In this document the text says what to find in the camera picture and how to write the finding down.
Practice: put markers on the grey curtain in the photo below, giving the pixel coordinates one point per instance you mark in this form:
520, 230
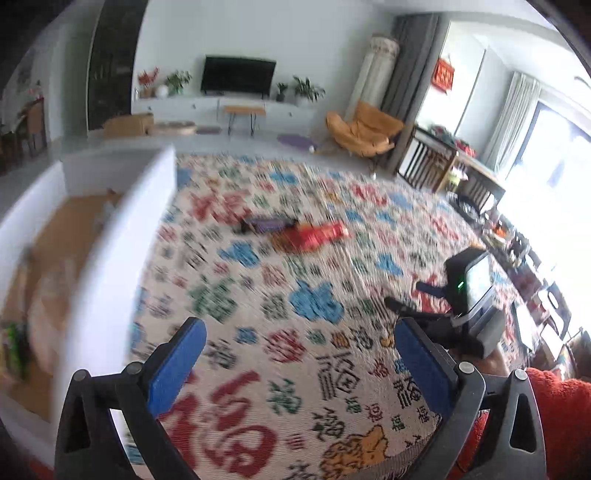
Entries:
413, 69

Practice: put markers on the purple floor mat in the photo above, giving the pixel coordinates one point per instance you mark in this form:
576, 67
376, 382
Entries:
295, 140

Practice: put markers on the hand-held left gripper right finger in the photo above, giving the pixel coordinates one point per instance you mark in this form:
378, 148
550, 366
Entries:
422, 364

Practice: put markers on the orange lounge chair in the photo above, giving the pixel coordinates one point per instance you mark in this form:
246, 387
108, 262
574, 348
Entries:
364, 129

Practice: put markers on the white television cabinet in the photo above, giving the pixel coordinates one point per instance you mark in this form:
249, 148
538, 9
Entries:
184, 107

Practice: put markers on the dark wooden table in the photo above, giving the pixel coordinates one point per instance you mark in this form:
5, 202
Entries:
427, 159

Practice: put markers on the tall dark display cabinet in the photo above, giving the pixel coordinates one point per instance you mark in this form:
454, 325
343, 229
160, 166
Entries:
113, 69

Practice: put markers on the leafy green plant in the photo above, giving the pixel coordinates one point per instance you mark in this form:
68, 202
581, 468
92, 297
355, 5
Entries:
177, 82

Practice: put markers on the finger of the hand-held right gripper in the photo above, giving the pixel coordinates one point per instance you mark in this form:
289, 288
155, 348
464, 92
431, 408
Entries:
434, 288
418, 311

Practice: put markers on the dark snack packet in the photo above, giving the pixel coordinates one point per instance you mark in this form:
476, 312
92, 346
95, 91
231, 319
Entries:
268, 225

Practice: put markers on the green snack packet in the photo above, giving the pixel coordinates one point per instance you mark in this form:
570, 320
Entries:
16, 350

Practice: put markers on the white standing air conditioner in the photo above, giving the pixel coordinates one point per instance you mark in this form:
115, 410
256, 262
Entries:
371, 74

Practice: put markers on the small dark-potted plant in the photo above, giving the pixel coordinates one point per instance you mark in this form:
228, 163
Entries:
281, 90

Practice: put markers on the brown cardboard box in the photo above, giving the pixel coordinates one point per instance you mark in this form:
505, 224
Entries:
129, 124

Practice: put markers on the person's right forearm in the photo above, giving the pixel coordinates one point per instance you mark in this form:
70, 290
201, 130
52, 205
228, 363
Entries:
563, 415

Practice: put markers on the wooden dining chair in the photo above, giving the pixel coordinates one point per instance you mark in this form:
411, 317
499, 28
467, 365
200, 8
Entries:
36, 124

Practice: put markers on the white storage box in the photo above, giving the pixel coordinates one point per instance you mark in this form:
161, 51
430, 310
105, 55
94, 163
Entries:
115, 277

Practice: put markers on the round white vase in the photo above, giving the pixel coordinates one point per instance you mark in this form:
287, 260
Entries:
161, 91

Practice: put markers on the red snack packet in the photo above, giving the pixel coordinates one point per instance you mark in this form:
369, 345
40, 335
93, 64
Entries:
314, 235

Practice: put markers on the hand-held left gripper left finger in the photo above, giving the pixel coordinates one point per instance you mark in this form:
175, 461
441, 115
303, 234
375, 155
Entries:
178, 364

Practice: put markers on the clear-wrapped bread bun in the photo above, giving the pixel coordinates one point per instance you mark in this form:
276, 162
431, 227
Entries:
53, 309

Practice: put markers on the large green potted plant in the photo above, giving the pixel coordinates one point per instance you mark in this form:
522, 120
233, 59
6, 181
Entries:
307, 90

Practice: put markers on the black television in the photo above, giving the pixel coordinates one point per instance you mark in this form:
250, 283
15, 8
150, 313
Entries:
238, 76

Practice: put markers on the printed woven blanket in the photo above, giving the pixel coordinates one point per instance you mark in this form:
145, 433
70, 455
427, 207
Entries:
300, 346

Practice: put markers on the red flower arrangement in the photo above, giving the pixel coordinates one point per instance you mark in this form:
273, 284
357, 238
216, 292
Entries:
147, 78

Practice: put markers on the red wall hanging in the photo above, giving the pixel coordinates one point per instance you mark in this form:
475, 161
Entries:
444, 76

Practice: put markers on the small wooden bench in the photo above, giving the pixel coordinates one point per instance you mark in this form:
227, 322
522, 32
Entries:
244, 110

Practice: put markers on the white sheer curtain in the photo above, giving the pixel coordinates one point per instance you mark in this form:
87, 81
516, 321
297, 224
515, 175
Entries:
510, 120

